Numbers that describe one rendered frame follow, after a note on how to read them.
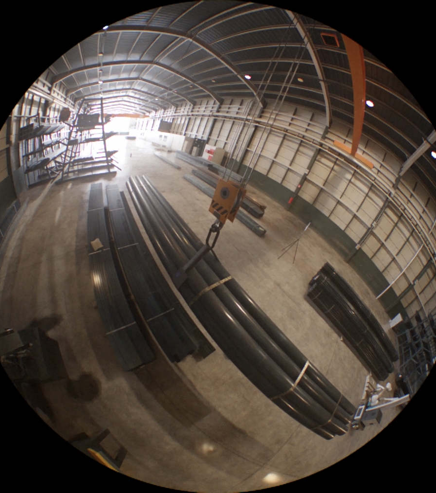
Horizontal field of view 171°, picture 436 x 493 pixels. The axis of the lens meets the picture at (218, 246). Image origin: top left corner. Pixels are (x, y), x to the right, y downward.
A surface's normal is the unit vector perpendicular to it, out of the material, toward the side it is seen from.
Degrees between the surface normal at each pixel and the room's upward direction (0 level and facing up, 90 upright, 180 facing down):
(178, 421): 0
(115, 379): 0
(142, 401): 0
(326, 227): 90
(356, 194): 90
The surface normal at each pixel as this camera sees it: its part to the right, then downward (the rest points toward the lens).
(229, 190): -0.72, 0.24
